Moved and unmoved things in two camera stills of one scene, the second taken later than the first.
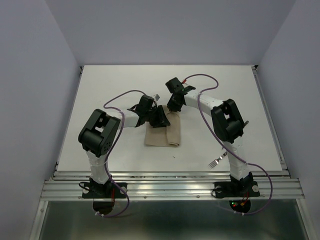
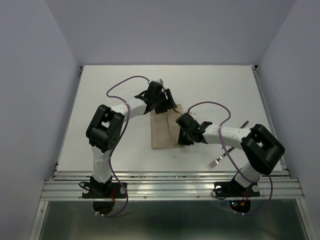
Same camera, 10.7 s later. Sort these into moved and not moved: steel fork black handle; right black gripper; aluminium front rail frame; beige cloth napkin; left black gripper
Moved: beige cloth napkin; right black gripper; left black gripper
Not moved: aluminium front rail frame; steel fork black handle
